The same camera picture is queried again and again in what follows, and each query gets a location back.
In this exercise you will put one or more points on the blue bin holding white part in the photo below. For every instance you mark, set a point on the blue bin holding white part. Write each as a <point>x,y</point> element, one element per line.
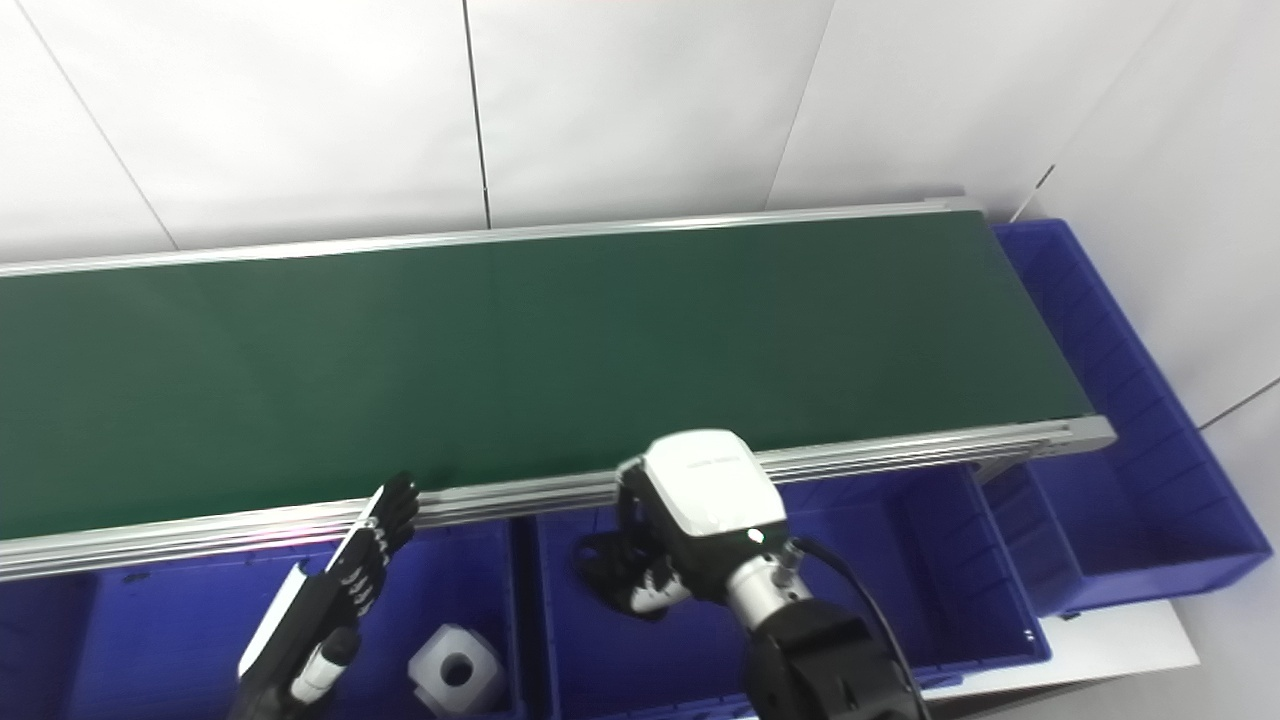
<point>150,640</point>

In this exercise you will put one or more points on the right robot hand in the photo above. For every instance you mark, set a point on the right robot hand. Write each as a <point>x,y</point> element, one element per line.
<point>700,490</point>

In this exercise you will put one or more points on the empty blue bin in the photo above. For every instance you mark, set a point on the empty blue bin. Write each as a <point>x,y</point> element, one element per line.
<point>1130,480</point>

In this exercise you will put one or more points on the blue bin holding black part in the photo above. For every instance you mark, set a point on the blue bin holding black part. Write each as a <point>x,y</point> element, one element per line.
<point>900,570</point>

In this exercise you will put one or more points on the green conveyor belt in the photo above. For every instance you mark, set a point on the green conveyor belt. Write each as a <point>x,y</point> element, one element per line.
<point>900,450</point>
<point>500,370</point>

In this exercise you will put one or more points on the black part in bin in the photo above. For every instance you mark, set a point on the black part in bin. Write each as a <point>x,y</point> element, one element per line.
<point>595,560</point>

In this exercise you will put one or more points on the white block part with hole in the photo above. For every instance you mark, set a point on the white block part with hole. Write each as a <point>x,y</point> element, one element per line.
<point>455,670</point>

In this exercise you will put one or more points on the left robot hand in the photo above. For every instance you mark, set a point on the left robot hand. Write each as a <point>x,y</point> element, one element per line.
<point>320,620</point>

